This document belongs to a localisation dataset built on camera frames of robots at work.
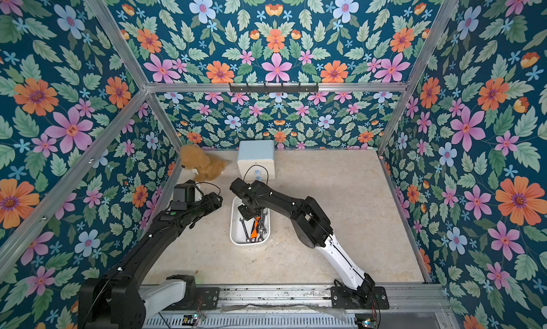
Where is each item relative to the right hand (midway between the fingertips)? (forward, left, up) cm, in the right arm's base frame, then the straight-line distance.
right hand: (250, 212), depth 94 cm
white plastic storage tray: (-11, +4, -1) cm, 11 cm away
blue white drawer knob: (+17, -2, +8) cm, 19 cm away
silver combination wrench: (-8, -7, +1) cm, 11 cm away
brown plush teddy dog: (+19, +21, +9) cm, 30 cm away
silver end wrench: (-13, -2, 0) cm, 13 cm away
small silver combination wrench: (-8, +1, -1) cm, 8 cm away
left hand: (-1, +11, +12) cm, 16 cm away
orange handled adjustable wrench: (-10, -3, 0) cm, 10 cm away
